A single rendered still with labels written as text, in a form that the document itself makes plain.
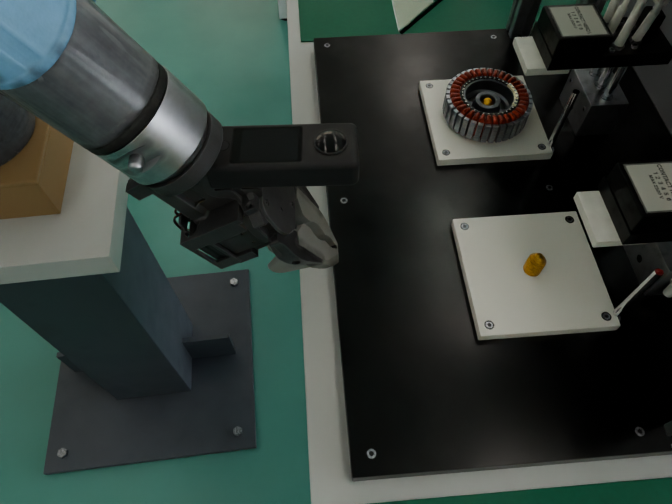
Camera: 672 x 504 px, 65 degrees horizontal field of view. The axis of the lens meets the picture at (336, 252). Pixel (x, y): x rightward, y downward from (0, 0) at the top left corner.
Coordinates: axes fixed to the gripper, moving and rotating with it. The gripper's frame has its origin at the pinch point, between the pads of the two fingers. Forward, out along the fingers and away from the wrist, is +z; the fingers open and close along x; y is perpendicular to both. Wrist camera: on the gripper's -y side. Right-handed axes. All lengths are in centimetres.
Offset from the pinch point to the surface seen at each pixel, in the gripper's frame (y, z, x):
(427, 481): -1.7, 11.9, 20.5
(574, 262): -20.1, 19.0, -0.7
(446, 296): -6.7, 12.6, 2.0
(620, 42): -32.4, 12.0, -22.3
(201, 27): 80, 53, -158
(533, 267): -16.2, 14.7, 0.5
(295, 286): 50, 69, -41
